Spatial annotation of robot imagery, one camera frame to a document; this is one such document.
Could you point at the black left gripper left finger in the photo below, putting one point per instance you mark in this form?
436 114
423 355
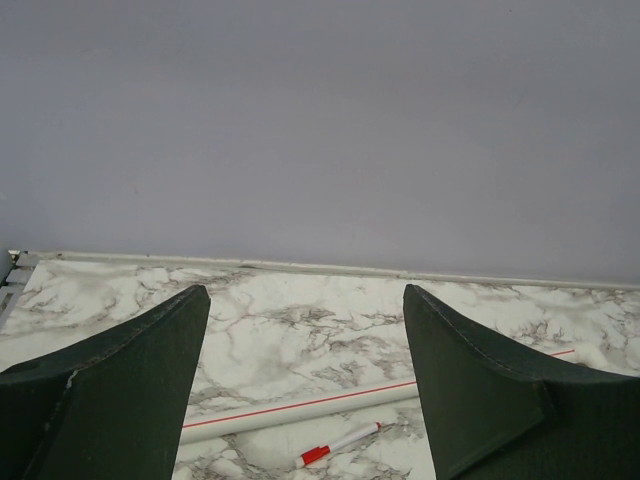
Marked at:
111 406

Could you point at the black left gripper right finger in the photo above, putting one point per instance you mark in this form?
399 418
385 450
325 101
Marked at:
496 409

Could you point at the red white marker pen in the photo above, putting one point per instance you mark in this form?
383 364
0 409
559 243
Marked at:
320 452

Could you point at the white PVC pipe frame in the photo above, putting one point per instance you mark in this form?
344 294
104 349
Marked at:
255 417

